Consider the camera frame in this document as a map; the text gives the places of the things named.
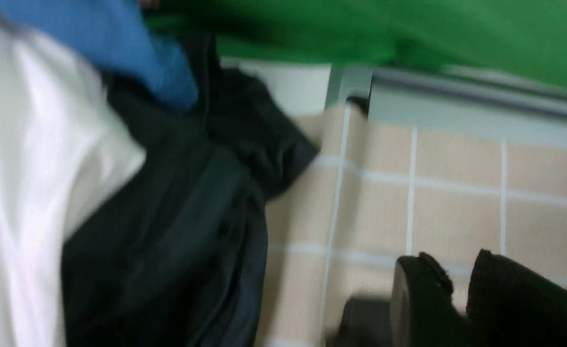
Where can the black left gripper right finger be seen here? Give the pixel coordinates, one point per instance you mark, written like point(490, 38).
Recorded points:
point(509, 305)

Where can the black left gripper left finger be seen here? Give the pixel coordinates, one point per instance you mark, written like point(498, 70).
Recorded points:
point(422, 313)

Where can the beige checkered table mat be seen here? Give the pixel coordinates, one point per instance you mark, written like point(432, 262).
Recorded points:
point(378, 191)

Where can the gray metal bar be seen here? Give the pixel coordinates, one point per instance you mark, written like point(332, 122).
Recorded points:
point(481, 85)

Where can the dark teal garment in pile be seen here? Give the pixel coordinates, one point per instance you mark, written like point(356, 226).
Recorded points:
point(177, 257)

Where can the green backdrop cloth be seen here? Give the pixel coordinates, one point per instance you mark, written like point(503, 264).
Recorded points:
point(527, 38)

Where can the white garment in pile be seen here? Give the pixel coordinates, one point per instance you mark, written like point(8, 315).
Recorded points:
point(63, 152)

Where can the blue garment in pile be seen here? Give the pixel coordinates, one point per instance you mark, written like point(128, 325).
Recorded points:
point(113, 36)

